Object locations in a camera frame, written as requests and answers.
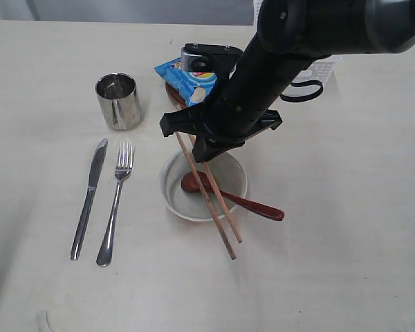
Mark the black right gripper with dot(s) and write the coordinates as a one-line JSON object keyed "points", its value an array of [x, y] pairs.
{"points": [[237, 107]]}

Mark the light wooden chopstick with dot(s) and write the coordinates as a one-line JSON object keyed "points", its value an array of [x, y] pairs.
{"points": [[208, 201]]}

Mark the white floral ceramic bowl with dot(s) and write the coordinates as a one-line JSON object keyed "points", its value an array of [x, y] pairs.
{"points": [[226, 170]]}

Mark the reddish brown wooden spoon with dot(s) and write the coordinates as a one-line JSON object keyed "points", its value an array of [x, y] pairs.
{"points": [[189, 184]]}

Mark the brown wooden plate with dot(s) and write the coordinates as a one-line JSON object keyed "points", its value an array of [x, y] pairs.
{"points": [[174, 96]]}

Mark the blue Lays chips bag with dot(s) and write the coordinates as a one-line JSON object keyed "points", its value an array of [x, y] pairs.
{"points": [[192, 87]]}

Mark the dark wooden chopstick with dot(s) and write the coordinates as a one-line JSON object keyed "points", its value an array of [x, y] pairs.
{"points": [[230, 249]]}

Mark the silver metal fork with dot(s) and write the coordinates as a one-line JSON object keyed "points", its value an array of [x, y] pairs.
{"points": [[123, 170]]}

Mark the silver table knife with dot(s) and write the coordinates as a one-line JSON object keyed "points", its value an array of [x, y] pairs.
{"points": [[94, 176]]}

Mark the white perforated plastic basket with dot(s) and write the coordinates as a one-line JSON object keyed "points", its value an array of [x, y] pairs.
{"points": [[318, 69]]}

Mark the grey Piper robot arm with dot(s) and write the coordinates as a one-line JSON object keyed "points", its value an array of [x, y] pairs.
{"points": [[371, 27]]}

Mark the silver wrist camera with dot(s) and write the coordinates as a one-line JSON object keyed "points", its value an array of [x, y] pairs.
{"points": [[209, 58]]}

